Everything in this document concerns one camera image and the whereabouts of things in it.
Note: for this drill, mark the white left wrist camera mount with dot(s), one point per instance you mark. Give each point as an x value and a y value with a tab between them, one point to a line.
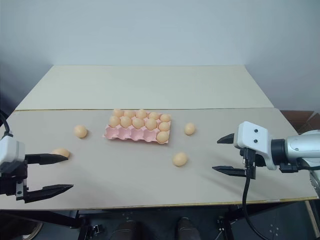
11	153

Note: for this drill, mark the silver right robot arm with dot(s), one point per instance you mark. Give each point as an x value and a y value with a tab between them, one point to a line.
300	147

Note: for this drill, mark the brown cardboard box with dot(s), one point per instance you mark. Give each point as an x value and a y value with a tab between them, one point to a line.
302	121

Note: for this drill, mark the pink egg tray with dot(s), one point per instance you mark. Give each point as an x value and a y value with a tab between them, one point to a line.
130	133

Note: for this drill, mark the black table frame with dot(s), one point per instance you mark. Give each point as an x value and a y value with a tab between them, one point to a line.
57	220

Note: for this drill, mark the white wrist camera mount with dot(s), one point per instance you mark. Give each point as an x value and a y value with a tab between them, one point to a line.
11	153
252	136

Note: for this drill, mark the tan egg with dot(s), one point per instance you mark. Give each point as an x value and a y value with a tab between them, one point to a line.
164	126
154	115
189	128
165	117
129	113
80	131
114	120
138	122
60	151
180	159
151	123
162	137
125	121
141	114
117	112

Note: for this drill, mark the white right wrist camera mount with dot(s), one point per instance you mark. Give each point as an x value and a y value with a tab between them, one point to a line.
252	136

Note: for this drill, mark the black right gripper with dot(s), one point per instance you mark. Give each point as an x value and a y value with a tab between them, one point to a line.
260	161

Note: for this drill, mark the dark rounded shape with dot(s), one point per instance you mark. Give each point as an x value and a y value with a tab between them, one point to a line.
127	230
187	228

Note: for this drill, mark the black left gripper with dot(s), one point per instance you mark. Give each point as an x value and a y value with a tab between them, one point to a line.
13	183

